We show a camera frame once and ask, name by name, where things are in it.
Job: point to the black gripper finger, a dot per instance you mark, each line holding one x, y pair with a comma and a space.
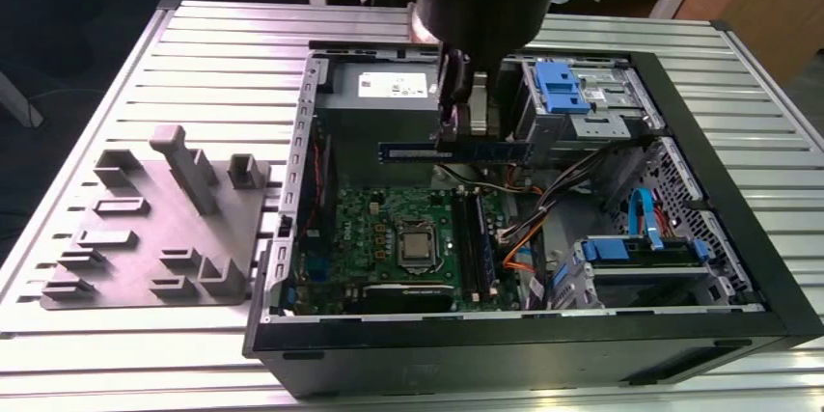
454, 93
486, 103

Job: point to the blue drive bay latch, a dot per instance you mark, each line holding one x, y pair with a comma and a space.
561, 89

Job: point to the grey power supply unit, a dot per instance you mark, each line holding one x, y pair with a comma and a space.
361, 118

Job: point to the silver drive cage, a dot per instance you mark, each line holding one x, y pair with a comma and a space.
579, 142

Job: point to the green motherboard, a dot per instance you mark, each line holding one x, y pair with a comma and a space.
361, 219

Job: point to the silver CPU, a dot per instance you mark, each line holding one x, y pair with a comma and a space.
418, 245

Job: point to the blue disk carrier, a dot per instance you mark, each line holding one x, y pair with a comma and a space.
611, 250

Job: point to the black graphics card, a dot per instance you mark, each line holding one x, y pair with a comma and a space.
406, 298

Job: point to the grey parts rack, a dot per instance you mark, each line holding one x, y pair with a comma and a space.
161, 219

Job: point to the black PC case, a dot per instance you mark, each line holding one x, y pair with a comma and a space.
451, 359

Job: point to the grey chair base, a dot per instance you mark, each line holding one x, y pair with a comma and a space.
19, 98

